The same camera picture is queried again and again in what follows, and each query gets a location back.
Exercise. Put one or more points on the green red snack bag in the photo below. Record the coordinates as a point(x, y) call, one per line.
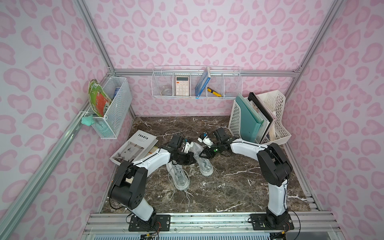
point(98, 99)

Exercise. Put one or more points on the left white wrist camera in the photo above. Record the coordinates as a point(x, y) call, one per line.
point(187, 147)

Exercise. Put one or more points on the black clipboard folder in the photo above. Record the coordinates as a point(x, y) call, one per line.
point(266, 115)

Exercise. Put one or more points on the teal folder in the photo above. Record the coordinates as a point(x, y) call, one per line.
point(250, 120)

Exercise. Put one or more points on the blue book in shelf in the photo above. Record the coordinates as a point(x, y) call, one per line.
point(203, 82)

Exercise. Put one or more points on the yellow black utility knife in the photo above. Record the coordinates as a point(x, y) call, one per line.
point(214, 92)

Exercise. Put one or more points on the white pink calculator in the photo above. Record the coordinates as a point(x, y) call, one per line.
point(182, 86)

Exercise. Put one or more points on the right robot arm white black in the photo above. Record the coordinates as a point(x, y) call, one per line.
point(274, 164)

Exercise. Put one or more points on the white plastic file organizer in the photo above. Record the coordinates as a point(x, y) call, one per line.
point(275, 101)

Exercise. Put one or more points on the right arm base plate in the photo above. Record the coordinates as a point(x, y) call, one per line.
point(270, 222)

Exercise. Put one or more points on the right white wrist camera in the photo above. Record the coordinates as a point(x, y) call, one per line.
point(205, 139)

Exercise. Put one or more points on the mint green hook clip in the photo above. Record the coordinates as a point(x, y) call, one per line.
point(88, 121)

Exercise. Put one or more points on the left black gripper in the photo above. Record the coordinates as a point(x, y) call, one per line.
point(186, 157)

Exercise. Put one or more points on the white wire wall shelf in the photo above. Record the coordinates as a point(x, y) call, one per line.
point(225, 80)

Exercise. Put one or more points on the grey knit sneaker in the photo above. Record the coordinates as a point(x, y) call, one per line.
point(179, 178)
point(205, 165)

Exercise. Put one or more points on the clear glass bowl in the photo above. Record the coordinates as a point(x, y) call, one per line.
point(167, 91)

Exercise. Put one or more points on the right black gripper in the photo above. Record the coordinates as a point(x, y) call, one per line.
point(205, 153)

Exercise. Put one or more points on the white wire side basket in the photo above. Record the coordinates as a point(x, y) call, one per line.
point(109, 126)

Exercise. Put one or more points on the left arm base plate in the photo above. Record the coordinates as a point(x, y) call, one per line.
point(155, 223)

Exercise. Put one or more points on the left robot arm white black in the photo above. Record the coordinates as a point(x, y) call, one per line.
point(129, 184)

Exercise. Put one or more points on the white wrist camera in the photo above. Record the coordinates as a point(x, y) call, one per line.
point(205, 139)
point(187, 147)

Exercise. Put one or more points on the white hardcover book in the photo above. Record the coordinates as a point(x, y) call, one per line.
point(138, 146)

